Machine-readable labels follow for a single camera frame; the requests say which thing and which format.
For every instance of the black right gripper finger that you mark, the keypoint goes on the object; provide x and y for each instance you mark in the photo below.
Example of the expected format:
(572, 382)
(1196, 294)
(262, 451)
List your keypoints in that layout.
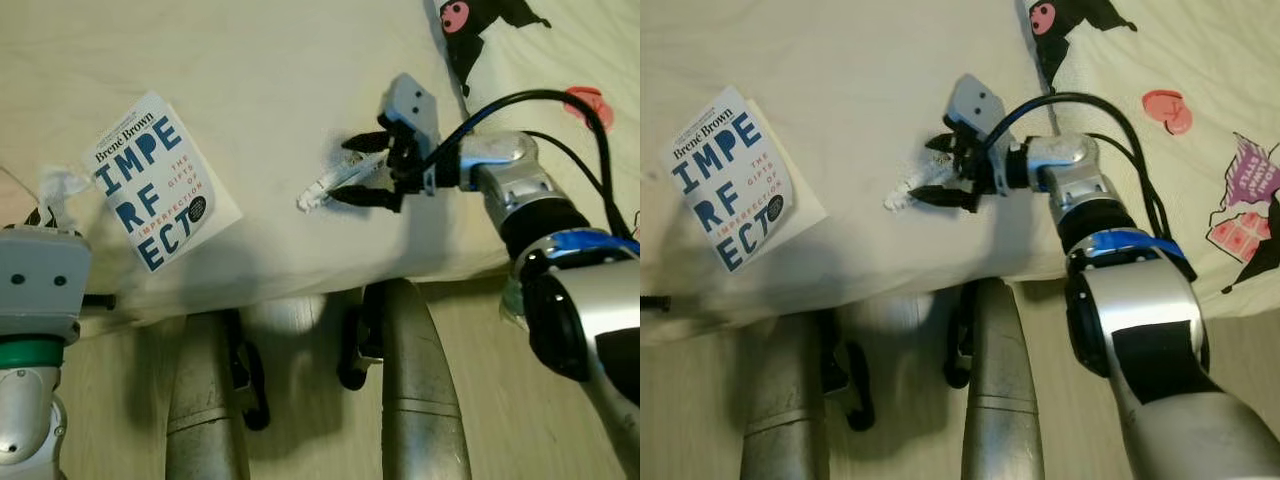
(950, 143)
(950, 198)
(370, 198)
(370, 142)

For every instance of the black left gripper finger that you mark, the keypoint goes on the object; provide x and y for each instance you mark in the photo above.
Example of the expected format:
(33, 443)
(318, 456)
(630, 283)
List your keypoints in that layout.
(35, 217)
(66, 217)

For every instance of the white tissue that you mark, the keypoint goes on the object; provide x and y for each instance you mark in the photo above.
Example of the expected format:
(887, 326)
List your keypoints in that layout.
(62, 185)

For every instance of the white toothpaste tube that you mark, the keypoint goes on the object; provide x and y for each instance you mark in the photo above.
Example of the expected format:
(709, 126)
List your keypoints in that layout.
(320, 190)
(905, 195)

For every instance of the cream cartoon print duvet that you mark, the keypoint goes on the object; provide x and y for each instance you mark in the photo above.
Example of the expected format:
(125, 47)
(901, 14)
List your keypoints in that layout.
(560, 50)
(1200, 60)

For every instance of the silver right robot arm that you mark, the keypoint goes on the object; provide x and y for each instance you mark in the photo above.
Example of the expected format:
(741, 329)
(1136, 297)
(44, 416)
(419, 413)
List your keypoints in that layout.
(560, 300)
(1150, 330)

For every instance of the white book blue letters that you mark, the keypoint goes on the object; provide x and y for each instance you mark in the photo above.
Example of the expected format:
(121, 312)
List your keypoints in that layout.
(150, 180)
(735, 180)

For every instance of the cream sheeted mattress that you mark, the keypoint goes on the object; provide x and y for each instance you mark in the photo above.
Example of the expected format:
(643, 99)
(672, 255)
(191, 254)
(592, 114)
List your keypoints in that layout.
(280, 80)
(860, 60)

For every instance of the grey left robot leg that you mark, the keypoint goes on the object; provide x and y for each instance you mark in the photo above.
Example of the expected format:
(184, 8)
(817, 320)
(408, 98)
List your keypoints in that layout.
(205, 420)
(790, 420)

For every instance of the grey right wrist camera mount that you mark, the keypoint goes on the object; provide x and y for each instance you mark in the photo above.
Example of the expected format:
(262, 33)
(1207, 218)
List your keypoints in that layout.
(975, 100)
(410, 105)

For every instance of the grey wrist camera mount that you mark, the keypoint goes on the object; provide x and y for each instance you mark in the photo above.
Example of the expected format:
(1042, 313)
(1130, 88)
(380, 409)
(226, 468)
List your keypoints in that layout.
(40, 280)
(975, 100)
(410, 105)

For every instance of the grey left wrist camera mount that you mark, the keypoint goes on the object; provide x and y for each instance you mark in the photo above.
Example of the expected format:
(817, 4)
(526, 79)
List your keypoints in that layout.
(40, 280)

